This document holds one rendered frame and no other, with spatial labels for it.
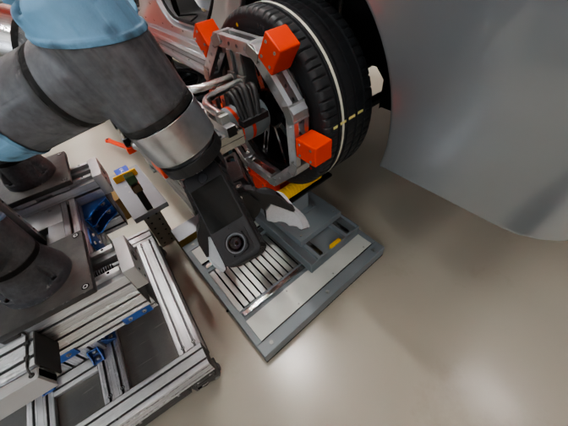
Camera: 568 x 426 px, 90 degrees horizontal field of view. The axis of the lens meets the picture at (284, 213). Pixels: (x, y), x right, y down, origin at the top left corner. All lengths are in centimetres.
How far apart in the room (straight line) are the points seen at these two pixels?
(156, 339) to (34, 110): 117
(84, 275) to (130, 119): 61
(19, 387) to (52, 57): 75
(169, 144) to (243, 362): 126
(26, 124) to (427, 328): 151
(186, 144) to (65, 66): 10
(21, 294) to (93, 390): 68
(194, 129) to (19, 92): 13
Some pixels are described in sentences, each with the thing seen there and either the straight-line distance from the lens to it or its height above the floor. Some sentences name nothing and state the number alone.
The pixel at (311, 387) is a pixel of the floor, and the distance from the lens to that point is 140.
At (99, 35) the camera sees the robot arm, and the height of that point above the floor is 133.
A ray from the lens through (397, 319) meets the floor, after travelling 154.
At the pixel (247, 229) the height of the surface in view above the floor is 115.
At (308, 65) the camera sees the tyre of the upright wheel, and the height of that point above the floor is 107.
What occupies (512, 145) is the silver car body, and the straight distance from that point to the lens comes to 82.
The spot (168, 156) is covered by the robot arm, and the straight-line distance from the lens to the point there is 30.
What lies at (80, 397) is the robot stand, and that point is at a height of 21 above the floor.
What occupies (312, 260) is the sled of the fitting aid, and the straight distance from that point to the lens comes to 147.
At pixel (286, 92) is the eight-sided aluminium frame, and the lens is 94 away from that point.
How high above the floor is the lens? 138
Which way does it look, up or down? 47 degrees down
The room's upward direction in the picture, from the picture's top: 7 degrees counter-clockwise
